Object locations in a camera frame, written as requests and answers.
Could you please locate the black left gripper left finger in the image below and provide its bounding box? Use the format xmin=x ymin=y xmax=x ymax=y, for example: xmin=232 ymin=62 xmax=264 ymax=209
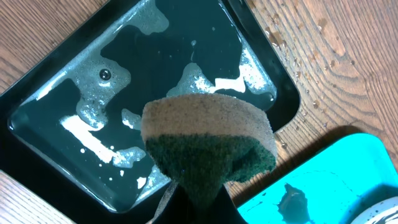
xmin=149 ymin=182 xmax=195 ymax=224

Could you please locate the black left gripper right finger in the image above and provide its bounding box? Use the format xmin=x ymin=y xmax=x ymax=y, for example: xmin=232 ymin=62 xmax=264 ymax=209
xmin=214 ymin=185 xmax=247 ymax=224

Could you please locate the white pink plate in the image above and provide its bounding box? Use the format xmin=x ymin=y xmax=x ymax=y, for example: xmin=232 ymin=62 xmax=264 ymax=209
xmin=351 ymin=197 xmax=398 ymax=224

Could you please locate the blue serving tray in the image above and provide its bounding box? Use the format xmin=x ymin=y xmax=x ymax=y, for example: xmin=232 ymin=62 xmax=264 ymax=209
xmin=238 ymin=133 xmax=397 ymax=223

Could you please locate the black water tray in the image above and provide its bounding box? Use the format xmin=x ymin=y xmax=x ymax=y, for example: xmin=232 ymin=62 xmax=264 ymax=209
xmin=1 ymin=1 xmax=300 ymax=223

